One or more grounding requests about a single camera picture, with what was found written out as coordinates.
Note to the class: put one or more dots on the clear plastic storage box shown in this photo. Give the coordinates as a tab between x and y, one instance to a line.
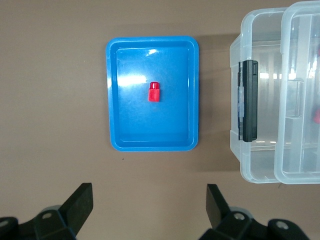
262	32

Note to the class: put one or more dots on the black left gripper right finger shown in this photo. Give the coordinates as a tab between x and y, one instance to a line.
216	210

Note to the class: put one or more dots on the blue plastic tray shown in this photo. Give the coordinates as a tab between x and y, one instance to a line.
130	120

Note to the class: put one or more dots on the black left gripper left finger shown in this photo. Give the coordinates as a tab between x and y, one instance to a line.
75	210

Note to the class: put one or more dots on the clear ribbed box lid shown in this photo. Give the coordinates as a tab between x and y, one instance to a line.
300	37

